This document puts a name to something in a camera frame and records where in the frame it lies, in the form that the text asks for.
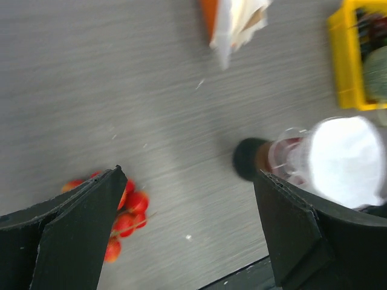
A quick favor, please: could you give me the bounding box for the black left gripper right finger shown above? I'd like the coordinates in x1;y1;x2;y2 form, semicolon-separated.
254;172;386;289

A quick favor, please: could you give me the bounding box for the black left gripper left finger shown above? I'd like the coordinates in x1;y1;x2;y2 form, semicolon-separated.
1;166;127;289

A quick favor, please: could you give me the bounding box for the white paper coffee filter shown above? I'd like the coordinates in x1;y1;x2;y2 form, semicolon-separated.
308;116;386;208

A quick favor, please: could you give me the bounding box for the clear plastic coffee dripper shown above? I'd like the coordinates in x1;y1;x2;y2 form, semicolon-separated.
268;127;314;192

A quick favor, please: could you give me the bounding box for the black base glass carafe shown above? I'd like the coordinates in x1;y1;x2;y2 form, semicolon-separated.
232;137;302;182

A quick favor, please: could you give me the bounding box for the green netted melon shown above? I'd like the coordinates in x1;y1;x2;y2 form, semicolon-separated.
363;47;386;103

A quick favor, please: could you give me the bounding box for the yellow plastic fruit tray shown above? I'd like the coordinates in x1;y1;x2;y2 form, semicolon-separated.
327;0;386;111

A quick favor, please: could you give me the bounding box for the red grape bunch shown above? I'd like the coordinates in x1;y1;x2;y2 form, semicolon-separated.
355;8;386;62

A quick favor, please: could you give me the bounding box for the stack of paper filters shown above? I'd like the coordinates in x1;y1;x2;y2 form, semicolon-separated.
199;0;272;69

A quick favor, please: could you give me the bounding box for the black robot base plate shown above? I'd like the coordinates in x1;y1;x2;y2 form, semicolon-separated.
200;256;281;290

